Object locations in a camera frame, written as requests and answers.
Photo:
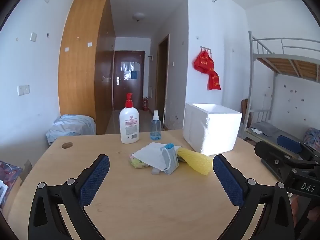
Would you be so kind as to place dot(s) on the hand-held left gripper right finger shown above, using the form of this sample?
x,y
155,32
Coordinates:
x,y
227,180

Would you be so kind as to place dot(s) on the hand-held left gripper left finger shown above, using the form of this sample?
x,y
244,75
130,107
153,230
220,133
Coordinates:
x,y
95,177

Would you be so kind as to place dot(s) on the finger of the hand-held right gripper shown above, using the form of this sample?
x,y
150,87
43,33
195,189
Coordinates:
x,y
275,155
290,143

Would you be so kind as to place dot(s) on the yellow foam net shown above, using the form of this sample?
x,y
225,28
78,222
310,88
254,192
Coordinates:
x,y
195,160

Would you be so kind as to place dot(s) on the yellow-green printed packet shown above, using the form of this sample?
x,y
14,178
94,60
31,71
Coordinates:
x,y
137,163

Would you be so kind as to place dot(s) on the white foam box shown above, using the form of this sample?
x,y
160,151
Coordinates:
x,y
212,130

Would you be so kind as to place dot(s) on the small pale grey block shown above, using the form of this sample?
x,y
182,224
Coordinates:
x,y
155,171

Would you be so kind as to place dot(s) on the small blue sponge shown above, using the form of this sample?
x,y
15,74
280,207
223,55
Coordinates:
x,y
170,146

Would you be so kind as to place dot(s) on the colourful patterned cloth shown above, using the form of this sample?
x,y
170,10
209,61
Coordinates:
x,y
312,136

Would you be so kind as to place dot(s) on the grey blanket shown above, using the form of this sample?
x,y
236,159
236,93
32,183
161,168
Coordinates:
x,y
267,127

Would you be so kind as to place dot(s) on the small white cloth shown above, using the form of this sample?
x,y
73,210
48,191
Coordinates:
x,y
256,130

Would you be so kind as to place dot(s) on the light blue bedding bundle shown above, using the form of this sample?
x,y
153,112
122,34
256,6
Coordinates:
x,y
72,127

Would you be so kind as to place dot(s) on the leaning wooden board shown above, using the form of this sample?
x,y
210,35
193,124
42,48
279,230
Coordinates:
x,y
243,107

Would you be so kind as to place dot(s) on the white pump bottle red cap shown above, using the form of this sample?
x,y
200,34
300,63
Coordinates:
x,y
128,127

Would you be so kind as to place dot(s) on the blue spray bottle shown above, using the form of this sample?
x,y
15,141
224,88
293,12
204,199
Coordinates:
x,y
155,130

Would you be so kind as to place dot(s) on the metal bunk bed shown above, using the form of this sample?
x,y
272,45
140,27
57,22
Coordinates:
x,y
282,63

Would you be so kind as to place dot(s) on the printed blanket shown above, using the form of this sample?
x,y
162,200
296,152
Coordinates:
x,y
8,175

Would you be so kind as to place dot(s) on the red fire extinguisher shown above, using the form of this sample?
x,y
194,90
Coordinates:
x,y
145,104

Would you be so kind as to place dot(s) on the dark brown entry door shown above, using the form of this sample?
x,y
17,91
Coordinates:
x,y
128,92

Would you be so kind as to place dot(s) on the red cloth bag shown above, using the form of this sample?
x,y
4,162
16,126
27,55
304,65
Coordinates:
x,y
201,61
214,81
211,63

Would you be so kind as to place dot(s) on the white sheet on door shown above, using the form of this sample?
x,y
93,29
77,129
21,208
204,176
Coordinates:
x,y
127,75

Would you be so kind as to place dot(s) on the blue sheet on door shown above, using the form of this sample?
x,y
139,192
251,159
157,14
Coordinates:
x,y
134,74

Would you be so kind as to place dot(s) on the wooden wardrobe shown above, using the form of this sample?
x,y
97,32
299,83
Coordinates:
x,y
80,67

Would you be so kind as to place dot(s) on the silvery sheet on door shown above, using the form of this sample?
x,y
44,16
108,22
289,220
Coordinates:
x,y
127,66

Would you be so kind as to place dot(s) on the brown side door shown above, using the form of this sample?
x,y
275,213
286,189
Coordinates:
x,y
161,80

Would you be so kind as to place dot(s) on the round ceiling lamp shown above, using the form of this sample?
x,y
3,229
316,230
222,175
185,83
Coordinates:
x,y
138,16

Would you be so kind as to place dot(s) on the double white light switch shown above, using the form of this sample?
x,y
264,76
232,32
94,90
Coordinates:
x,y
23,89

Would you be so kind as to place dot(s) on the metal wall hook rack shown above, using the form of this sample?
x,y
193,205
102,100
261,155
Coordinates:
x,y
205,48

